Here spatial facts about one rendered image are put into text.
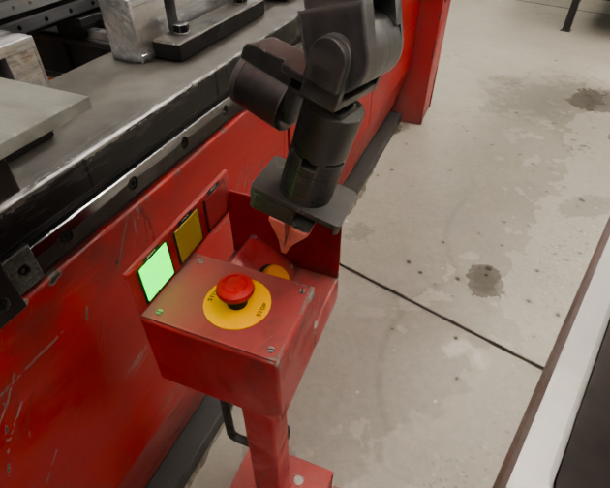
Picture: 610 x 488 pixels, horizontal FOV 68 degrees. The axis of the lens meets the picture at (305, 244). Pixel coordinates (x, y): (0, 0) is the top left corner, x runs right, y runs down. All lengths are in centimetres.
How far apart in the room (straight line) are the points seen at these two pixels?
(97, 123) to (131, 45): 21
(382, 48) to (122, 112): 40
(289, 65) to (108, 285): 41
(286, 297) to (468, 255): 134
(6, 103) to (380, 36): 29
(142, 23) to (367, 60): 53
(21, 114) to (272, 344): 28
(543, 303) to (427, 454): 69
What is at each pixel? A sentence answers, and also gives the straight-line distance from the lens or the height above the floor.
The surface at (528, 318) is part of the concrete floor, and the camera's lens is 164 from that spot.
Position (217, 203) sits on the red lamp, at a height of 81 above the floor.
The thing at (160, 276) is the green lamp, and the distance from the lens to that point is 51.
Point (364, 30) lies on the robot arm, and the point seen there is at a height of 105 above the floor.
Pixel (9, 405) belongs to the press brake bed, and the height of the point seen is 66.
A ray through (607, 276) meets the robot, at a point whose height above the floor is 104.
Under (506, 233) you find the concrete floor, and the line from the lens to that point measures 194.
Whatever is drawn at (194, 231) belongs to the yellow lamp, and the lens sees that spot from 54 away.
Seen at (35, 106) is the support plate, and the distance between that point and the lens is 41.
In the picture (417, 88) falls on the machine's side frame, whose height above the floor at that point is 19.
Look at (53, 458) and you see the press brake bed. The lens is 76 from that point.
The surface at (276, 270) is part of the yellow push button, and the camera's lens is 59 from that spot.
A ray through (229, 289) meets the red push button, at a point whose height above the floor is 81.
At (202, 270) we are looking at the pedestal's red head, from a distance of 53.
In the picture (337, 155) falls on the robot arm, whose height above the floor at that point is 93.
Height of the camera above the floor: 115
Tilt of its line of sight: 42 degrees down
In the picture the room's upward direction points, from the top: straight up
